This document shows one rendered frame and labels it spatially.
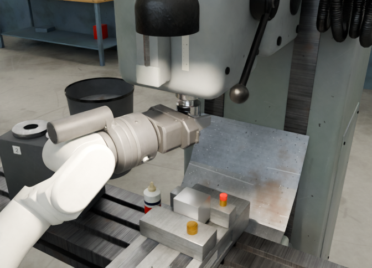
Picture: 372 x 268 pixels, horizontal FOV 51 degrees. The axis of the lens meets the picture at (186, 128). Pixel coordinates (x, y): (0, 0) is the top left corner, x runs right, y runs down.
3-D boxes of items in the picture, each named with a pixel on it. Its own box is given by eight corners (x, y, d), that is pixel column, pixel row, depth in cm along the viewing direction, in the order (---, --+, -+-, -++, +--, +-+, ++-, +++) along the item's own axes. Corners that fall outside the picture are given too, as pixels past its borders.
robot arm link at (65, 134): (143, 173, 63) (79, 201, 56) (107, 160, 71) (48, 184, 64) (131, 105, 60) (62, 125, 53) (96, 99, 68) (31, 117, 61)
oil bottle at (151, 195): (155, 226, 95) (154, 188, 90) (141, 221, 96) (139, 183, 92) (164, 217, 98) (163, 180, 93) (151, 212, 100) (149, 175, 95)
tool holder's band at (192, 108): (203, 103, 75) (203, 98, 75) (197, 112, 71) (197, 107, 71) (179, 101, 76) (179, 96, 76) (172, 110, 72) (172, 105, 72)
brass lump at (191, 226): (194, 236, 75) (194, 229, 74) (184, 232, 76) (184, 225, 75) (200, 230, 77) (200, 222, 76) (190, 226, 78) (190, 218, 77)
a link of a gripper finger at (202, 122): (207, 126, 76) (184, 135, 72) (208, 111, 74) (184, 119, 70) (213, 129, 75) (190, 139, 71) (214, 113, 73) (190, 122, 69)
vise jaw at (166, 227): (202, 262, 75) (202, 246, 73) (139, 234, 82) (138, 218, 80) (217, 243, 79) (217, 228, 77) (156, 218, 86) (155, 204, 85)
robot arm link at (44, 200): (124, 164, 59) (63, 238, 54) (94, 153, 66) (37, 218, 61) (98, 135, 56) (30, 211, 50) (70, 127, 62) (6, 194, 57)
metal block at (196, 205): (197, 231, 81) (198, 207, 78) (173, 221, 84) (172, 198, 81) (210, 217, 85) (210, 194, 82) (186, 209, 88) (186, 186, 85)
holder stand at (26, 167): (82, 218, 97) (72, 147, 89) (9, 201, 104) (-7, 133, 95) (106, 191, 108) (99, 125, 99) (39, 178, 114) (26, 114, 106)
